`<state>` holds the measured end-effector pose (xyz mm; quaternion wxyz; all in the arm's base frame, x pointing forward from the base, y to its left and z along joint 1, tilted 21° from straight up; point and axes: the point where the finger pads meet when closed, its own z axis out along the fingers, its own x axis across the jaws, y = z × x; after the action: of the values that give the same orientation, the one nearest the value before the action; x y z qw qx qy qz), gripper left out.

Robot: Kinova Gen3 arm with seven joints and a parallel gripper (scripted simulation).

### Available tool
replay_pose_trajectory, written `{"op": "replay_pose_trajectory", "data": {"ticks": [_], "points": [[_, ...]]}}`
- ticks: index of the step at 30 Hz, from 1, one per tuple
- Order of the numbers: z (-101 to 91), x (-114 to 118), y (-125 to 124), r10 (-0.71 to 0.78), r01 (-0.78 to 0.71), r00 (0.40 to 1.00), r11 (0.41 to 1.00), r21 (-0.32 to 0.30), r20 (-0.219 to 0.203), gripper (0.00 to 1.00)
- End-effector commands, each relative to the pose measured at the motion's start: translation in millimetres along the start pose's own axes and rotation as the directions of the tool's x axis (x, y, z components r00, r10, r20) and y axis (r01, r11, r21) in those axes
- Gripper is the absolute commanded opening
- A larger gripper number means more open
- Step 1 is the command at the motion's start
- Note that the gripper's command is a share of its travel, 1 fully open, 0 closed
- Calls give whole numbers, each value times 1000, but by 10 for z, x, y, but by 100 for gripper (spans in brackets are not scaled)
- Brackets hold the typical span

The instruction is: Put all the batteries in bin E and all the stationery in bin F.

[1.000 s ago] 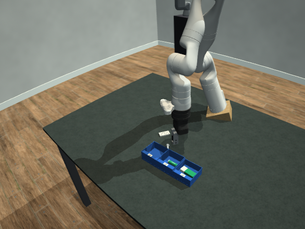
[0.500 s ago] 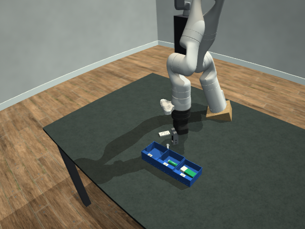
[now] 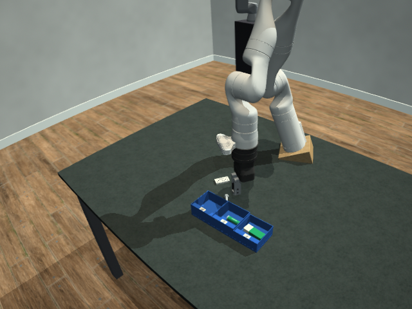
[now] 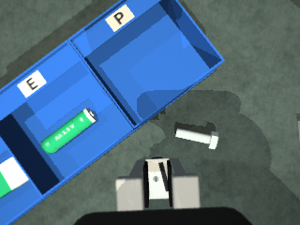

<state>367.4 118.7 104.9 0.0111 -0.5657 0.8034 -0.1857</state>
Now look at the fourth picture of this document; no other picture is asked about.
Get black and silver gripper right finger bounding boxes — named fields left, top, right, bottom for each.
left=167, top=158, right=201, bottom=209

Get green aa battery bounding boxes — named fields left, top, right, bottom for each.
left=40, top=108, right=97, bottom=155

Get blue three-compartment bin rack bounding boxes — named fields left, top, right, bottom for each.
left=0, top=0, right=224, bottom=225

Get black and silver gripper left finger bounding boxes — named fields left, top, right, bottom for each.
left=115, top=159, right=150, bottom=211

